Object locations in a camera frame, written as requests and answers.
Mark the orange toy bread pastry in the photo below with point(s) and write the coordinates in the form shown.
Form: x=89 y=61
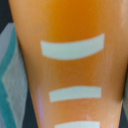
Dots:
x=76 y=58

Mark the beige woven placemat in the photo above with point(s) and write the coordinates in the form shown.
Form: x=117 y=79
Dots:
x=13 y=80

